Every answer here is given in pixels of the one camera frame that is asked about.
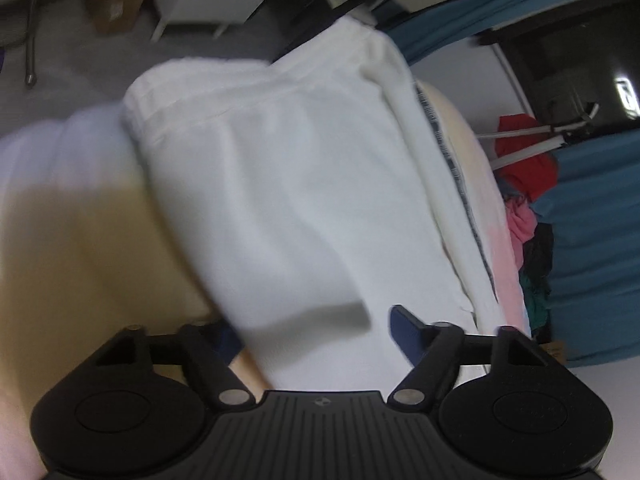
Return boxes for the white tripod stand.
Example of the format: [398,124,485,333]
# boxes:
[477,102,601,168]

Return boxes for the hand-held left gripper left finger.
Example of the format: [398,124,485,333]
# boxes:
[95,320,253,406]

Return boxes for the pink garment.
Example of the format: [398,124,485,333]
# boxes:
[502,195,539,262]

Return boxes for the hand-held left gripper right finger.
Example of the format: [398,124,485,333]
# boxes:
[387,304,548,406]

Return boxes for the white pants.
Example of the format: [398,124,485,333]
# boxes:
[121,15,513,393]

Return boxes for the bed with pastel sheet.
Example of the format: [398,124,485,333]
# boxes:
[0,80,531,480]

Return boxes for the red garment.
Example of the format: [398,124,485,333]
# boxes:
[495,114,559,202]

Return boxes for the green garment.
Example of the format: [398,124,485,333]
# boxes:
[520,270,554,332]

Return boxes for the dark window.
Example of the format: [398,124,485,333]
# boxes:
[475,0,640,129]

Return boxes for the grey metal leg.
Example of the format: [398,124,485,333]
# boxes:
[25,0,44,87]

